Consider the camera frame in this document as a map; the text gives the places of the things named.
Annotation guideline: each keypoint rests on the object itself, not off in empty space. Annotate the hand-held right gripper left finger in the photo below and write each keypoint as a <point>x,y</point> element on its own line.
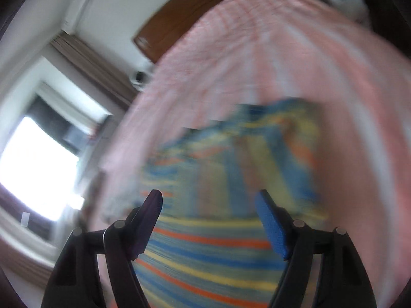
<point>147,224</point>

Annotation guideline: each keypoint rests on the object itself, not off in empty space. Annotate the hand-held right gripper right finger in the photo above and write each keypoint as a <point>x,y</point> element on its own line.
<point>273,227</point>

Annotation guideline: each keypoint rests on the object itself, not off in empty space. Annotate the striped small t-shirt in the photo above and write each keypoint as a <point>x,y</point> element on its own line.
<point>208,247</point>

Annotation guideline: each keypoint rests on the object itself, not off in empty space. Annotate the white window bench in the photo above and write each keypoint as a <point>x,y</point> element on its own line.
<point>25,231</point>

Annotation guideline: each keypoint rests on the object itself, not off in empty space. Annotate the window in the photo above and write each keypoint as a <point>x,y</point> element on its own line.
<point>38,166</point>

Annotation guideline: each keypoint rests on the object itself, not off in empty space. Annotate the beige curtain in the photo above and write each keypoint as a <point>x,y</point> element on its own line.
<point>96,70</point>

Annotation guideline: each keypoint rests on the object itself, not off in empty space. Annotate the pink striped bed sheet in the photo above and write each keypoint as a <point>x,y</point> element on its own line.
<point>257,54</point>

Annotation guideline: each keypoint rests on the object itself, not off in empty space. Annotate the brown wooden headboard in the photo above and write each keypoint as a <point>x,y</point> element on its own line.
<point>179,22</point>

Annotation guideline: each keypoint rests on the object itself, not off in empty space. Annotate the white air conditioner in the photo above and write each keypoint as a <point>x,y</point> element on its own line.
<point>78,9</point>

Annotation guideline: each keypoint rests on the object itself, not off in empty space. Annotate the black garment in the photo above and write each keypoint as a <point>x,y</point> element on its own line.
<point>385,3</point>

